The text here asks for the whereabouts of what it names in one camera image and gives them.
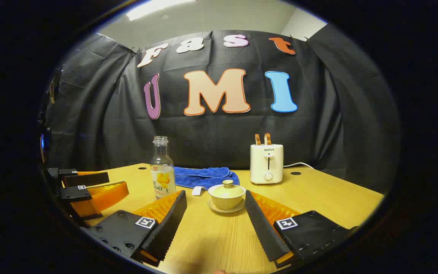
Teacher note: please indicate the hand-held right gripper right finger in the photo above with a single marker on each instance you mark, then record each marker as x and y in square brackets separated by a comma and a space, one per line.
[262, 224]

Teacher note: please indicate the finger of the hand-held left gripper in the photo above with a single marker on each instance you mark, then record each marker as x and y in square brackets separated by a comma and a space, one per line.
[89, 179]
[75, 193]

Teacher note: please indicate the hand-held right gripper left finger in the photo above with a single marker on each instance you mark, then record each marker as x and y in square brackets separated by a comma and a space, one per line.
[167, 224]

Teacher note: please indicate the cream teacup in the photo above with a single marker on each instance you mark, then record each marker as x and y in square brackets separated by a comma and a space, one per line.
[226, 201]

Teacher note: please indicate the cream teacup lid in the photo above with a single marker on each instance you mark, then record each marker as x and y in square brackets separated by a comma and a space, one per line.
[227, 188]

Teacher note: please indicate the clear water bottle yellow label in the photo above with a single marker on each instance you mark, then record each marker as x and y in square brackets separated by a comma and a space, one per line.
[162, 160]

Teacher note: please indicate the cream saucer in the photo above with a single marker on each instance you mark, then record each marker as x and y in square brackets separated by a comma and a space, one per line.
[219, 210]

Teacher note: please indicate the blue towel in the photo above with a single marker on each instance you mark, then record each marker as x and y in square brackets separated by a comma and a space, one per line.
[203, 176]

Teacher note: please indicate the cream toaster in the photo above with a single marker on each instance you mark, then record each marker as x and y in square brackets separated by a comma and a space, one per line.
[266, 163]

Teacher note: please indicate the toast bread slice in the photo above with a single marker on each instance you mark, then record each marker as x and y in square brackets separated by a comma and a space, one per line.
[257, 140]
[267, 139]

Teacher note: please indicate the black backdrop cloth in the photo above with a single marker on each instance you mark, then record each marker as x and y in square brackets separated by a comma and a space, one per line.
[211, 133]

